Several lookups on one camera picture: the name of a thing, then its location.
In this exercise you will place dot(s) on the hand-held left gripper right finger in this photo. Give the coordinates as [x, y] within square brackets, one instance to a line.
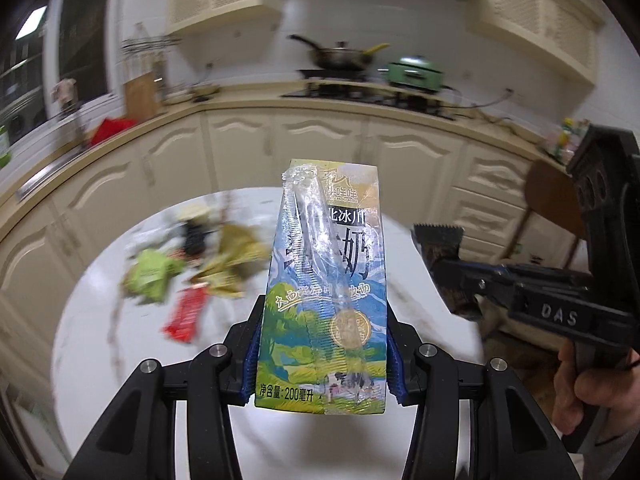
[395, 375]

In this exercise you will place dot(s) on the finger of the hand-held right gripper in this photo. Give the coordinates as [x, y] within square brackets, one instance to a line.
[470, 267]
[492, 296]

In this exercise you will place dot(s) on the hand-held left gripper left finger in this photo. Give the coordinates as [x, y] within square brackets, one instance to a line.
[248, 375]

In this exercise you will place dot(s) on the dark brown wrapper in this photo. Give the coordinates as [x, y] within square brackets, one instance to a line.
[440, 242]

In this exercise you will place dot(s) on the red snack wrapper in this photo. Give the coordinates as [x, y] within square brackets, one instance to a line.
[185, 315]

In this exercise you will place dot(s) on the blue green milk carton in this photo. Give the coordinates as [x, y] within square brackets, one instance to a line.
[325, 285]

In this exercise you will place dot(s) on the person's right forearm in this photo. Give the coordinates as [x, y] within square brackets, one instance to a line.
[625, 425]

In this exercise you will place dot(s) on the person's right hand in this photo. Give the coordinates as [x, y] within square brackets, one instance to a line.
[569, 370]

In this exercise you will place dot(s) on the brown chair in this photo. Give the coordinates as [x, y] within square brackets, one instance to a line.
[555, 195]

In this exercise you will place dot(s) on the olive yellow wrapper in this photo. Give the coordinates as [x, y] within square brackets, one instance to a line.
[235, 255]

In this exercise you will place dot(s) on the green snack packet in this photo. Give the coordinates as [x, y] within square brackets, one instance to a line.
[150, 275]

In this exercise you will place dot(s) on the silver blue wrapper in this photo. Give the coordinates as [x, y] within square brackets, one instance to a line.
[195, 240]

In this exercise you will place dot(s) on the colourful packets pile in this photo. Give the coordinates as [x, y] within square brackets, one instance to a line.
[562, 140]

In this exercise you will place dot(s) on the cream lower kitchen cabinets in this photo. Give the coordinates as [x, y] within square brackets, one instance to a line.
[320, 152]

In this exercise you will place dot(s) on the black gas stove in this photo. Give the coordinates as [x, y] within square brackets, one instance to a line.
[370, 97]

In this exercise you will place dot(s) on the green electric pot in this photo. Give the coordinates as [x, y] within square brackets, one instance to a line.
[415, 74]

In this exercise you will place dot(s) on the metal wok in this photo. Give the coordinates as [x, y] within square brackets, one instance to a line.
[340, 57]

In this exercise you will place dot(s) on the red plastic bag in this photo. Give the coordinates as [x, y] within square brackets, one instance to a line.
[112, 131]

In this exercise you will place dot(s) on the steel sink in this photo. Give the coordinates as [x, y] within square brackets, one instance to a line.
[47, 175]

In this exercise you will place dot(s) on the wooden cutting board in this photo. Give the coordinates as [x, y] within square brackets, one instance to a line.
[142, 96]

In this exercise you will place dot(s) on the metal faucet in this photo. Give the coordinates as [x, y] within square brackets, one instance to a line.
[77, 120]

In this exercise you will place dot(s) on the green bottle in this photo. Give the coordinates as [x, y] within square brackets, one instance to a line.
[4, 147]

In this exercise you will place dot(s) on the pinkish rag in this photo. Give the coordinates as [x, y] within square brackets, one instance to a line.
[65, 91]

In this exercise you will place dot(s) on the hanging knife rack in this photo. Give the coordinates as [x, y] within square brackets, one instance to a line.
[150, 45]

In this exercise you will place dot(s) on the kitchen window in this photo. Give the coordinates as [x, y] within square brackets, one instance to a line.
[75, 35]

